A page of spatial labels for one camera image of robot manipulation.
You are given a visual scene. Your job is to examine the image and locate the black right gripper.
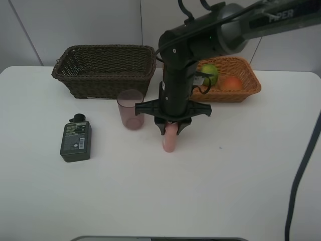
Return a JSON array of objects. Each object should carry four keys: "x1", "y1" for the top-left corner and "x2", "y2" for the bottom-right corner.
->
[{"x1": 135, "y1": 98, "x2": 212, "y2": 136}]

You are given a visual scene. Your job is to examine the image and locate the pink spray bottle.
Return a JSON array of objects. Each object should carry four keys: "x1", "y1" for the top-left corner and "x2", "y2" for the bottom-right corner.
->
[{"x1": 163, "y1": 123, "x2": 178, "y2": 153}]

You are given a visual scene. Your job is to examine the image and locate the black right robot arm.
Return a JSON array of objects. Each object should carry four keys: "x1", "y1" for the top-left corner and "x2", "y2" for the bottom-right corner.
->
[{"x1": 135, "y1": 1, "x2": 320, "y2": 134}]

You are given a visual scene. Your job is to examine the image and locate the dark green bottle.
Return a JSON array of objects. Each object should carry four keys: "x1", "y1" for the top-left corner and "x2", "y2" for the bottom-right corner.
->
[{"x1": 60, "y1": 113, "x2": 92, "y2": 163}]

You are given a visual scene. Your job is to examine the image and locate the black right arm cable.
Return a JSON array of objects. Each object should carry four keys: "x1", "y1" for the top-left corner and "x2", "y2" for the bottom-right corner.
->
[{"x1": 155, "y1": 0, "x2": 321, "y2": 241}]

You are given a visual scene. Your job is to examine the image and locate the green lime fruit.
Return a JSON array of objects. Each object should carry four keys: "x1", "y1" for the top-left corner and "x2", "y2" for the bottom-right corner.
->
[{"x1": 201, "y1": 64, "x2": 218, "y2": 86}]

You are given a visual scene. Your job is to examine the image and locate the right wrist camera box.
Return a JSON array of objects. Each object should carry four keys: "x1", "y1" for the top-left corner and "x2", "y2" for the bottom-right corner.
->
[{"x1": 193, "y1": 73, "x2": 206, "y2": 86}]

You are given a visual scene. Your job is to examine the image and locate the dark brown wicker basket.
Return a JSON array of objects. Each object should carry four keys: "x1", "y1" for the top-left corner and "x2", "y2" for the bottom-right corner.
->
[{"x1": 52, "y1": 45, "x2": 156, "y2": 99}]

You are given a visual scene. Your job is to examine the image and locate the red yellow peach fruit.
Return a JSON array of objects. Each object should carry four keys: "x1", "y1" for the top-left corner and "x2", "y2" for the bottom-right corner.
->
[{"x1": 220, "y1": 76, "x2": 242, "y2": 91}]

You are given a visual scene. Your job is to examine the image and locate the translucent pink plastic cup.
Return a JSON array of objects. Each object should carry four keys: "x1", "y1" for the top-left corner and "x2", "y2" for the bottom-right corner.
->
[{"x1": 116, "y1": 89, "x2": 144, "y2": 131}]

